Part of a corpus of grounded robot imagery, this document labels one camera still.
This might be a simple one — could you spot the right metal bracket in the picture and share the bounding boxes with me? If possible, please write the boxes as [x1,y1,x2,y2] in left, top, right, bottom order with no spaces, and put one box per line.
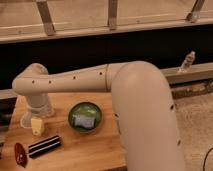
[186,0,205,23]

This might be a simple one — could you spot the pale cloth in bowl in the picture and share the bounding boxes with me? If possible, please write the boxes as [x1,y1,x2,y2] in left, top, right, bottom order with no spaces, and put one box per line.
[74,115,96,129]

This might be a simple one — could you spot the metal bracket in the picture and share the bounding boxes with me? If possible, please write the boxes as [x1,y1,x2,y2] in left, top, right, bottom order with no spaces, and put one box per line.
[107,0,118,30]
[186,0,205,23]
[36,0,55,36]

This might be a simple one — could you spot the clear bottle on ledge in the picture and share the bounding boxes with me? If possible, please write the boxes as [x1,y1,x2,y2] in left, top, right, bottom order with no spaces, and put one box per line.
[178,51,195,73]

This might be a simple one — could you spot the dark red oval object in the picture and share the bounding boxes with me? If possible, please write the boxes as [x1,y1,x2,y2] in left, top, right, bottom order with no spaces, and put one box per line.
[14,143,27,167]

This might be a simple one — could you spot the green bowl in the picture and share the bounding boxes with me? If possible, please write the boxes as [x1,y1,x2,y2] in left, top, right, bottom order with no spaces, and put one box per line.
[68,102,103,133]

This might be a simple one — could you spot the black cable on floor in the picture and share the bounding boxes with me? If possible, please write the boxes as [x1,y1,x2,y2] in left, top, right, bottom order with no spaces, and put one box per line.
[202,146,213,171]

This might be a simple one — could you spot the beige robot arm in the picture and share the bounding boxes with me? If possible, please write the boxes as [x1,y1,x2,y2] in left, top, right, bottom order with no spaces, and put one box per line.
[12,61,186,171]

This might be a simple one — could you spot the left metal bracket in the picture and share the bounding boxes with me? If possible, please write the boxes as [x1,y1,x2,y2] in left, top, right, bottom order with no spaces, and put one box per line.
[36,0,55,36]

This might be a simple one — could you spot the white ceramic cup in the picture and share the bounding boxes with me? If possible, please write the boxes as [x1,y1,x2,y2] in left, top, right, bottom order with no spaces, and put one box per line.
[20,113,32,129]

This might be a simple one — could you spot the black white striped eraser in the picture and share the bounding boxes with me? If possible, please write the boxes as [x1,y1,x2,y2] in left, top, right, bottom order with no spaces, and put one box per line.
[28,135,61,158]

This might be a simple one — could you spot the middle metal bracket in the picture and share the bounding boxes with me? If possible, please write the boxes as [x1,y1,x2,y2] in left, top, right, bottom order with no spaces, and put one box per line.
[107,0,118,30]

